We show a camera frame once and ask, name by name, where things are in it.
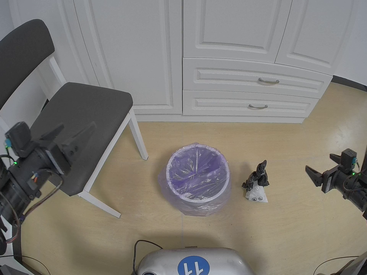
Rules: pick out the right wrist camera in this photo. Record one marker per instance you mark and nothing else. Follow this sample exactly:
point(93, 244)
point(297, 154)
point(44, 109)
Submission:
point(348, 157)

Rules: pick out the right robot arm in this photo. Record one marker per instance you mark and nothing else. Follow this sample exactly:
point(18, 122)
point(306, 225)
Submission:
point(359, 199)

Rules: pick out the white trash bin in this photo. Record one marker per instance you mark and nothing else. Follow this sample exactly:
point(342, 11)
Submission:
point(200, 208)

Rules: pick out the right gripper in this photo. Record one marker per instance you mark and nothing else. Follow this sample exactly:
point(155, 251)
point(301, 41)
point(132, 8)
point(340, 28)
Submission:
point(337, 179)

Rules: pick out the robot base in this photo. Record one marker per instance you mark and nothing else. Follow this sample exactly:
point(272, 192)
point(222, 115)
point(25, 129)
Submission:
point(172, 262)

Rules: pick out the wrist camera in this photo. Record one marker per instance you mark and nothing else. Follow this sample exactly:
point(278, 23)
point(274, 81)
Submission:
point(18, 136)
point(348, 157)

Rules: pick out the white printed wrapper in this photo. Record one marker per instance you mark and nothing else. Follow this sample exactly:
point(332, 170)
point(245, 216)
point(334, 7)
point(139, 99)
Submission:
point(258, 196)

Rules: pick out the white wardrobe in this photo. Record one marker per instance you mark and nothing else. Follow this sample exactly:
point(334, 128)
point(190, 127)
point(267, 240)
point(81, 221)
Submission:
point(229, 16)

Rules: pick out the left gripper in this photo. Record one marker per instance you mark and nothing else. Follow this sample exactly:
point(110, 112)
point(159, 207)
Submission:
point(40, 162)

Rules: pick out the purple plastic bag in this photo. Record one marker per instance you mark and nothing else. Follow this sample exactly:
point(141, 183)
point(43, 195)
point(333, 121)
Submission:
point(197, 170)

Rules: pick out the black plastic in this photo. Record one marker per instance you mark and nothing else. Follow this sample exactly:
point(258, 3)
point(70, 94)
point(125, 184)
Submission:
point(259, 175)

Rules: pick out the white chair dark grey seat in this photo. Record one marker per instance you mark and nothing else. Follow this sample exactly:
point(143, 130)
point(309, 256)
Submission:
point(86, 110)

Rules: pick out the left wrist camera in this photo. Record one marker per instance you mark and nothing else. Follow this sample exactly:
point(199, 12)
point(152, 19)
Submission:
point(18, 136)

